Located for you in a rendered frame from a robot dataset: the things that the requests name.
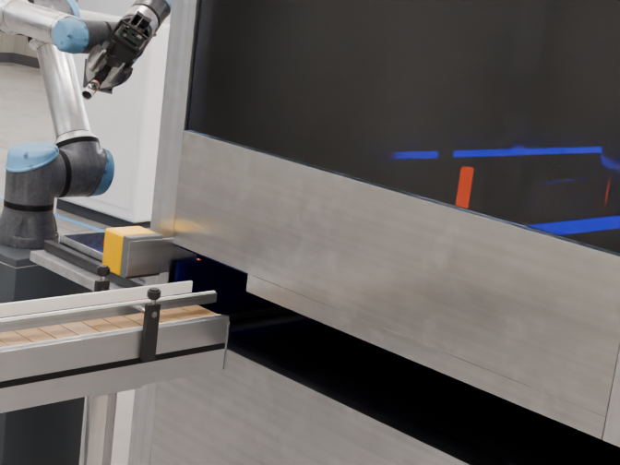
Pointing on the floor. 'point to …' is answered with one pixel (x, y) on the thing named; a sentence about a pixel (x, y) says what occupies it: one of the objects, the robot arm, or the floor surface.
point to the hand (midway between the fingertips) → (95, 84)
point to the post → (168, 187)
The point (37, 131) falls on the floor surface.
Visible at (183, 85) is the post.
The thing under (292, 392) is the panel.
